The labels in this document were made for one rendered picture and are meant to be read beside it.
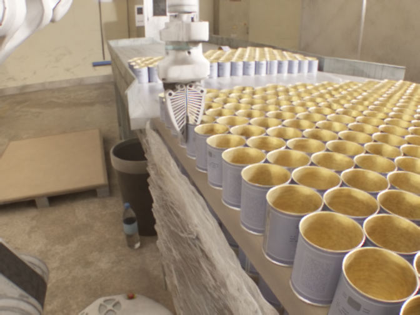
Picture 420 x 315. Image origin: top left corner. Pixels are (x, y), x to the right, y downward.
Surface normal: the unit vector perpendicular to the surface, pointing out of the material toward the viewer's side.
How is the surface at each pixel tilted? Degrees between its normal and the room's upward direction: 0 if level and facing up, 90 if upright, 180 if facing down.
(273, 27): 90
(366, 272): 89
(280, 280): 2
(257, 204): 89
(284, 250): 89
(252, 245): 2
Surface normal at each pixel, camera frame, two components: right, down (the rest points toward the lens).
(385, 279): -0.81, 0.24
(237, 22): 0.35, 0.40
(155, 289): 0.00, -0.90
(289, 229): -0.38, 0.38
